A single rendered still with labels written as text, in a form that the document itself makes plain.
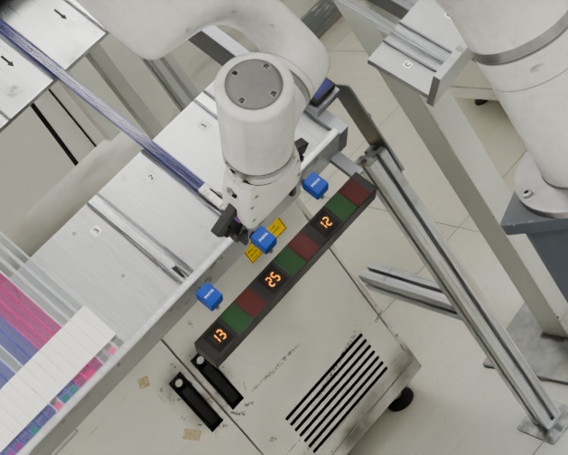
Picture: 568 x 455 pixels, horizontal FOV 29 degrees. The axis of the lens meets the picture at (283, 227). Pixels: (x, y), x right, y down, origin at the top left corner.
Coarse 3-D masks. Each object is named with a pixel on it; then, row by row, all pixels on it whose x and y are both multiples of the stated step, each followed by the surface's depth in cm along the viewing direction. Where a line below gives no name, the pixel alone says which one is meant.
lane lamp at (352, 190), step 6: (354, 180) 158; (348, 186) 157; (354, 186) 157; (360, 186) 157; (342, 192) 157; (348, 192) 157; (354, 192) 157; (360, 192) 157; (366, 192) 157; (348, 198) 156; (354, 198) 156; (360, 198) 156
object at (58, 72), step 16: (0, 32) 167; (16, 32) 165; (32, 48) 164; (48, 64) 163; (64, 80) 162; (80, 96) 161; (96, 96) 161; (112, 112) 160; (128, 128) 158; (144, 144) 157; (160, 160) 157; (176, 160) 156; (192, 176) 155
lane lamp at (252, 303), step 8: (248, 288) 151; (240, 296) 151; (248, 296) 151; (256, 296) 151; (240, 304) 150; (248, 304) 150; (256, 304) 150; (264, 304) 150; (248, 312) 150; (256, 312) 150
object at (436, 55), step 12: (336, 0) 158; (348, 0) 158; (360, 12) 157; (372, 12) 157; (372, 24) 157; (384, 24) 156; (396, 36) 156; (408, 36) 155; (420, 48) 155; (432, 48) 155; (444, 60) 154
